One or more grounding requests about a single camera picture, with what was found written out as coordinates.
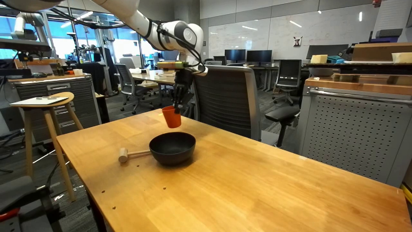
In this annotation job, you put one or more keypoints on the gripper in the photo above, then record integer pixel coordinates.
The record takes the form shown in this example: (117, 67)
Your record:
(184, 76)

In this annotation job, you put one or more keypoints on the orange plastic cup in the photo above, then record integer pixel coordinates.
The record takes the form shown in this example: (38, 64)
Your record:
(172, 118)

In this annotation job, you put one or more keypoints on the white robot arm on bench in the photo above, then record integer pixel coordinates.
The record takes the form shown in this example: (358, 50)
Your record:
(22, 22)

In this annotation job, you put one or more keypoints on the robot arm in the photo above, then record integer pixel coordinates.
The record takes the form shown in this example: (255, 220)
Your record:
(180, 32)

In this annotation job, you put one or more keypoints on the black bowl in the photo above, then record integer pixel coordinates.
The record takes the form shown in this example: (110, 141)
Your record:
(172, 148)

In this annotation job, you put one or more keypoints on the white cup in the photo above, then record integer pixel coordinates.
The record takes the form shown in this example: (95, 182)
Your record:
(78, 72)

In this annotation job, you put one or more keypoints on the grey bowl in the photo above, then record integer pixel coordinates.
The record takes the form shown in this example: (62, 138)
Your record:
(320, 71)

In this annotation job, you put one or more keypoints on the wooden desk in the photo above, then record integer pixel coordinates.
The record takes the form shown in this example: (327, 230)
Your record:
(154, 78)

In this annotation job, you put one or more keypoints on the grey mesh office chair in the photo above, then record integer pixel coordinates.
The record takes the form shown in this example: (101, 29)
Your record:
(225, 100)

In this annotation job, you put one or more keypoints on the black monitor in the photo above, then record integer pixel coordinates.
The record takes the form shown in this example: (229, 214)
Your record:
(259, 55)
(235, 54)
(326, 51)

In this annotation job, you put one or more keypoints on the wooden mallet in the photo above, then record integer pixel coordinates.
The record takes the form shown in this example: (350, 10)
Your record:
(123, 155)

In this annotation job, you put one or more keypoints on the grey drawer cabinet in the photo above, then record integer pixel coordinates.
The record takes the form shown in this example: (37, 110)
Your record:
(80, 96)

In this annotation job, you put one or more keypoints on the black office chair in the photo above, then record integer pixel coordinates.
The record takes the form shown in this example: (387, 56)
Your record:
(289, 75)

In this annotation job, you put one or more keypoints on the whiteboard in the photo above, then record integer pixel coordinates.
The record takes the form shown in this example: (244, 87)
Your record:
(280, 35)

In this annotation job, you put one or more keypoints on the small picture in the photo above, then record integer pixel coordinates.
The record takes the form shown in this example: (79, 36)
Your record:
(297, 41)

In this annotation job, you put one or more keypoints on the wooden stool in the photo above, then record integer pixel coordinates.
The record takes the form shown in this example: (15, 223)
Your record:
(51, 116)

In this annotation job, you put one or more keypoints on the white sheet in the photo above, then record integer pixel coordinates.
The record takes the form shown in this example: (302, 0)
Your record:
(38, 101)

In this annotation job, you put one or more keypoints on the yellow foam block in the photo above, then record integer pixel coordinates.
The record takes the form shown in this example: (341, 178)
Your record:
(318, 59)
(402, 57)

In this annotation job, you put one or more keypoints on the teal box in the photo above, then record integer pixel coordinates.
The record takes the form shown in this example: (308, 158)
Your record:
(335, 59)

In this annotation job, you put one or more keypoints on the grey perforated cabinet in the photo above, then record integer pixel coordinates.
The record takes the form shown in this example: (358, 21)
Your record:
(351, 135)

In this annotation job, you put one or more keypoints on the cardboard box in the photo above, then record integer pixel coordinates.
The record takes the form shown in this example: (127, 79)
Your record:
(379, 51)

